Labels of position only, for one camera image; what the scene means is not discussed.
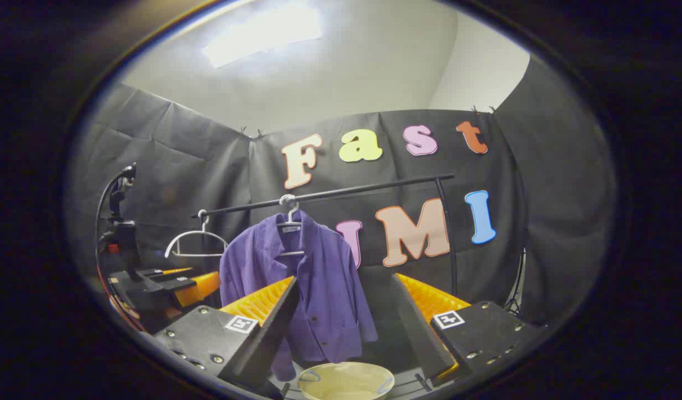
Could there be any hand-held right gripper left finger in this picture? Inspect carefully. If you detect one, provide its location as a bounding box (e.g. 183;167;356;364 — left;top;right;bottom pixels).
152;276;300;392

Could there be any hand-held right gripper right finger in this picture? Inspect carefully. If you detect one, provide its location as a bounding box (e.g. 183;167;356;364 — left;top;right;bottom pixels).
390;272;547;387

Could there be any purple corduroy jacket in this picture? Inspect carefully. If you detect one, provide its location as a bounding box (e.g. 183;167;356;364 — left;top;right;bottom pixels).
219;210;379;382

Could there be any cream laundry hamper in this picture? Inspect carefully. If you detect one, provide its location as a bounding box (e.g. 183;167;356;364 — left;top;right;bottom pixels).
297;362;396;400

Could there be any white wire clothes hanger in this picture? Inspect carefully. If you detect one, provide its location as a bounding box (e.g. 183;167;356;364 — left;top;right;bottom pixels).
278;194;307;257
164;209;229;259

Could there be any black clothes rack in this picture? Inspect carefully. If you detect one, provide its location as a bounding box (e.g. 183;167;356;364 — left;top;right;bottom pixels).
190;173;459;298

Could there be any black tripod stand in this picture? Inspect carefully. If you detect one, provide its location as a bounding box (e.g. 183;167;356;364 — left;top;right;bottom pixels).
504;247;528;317

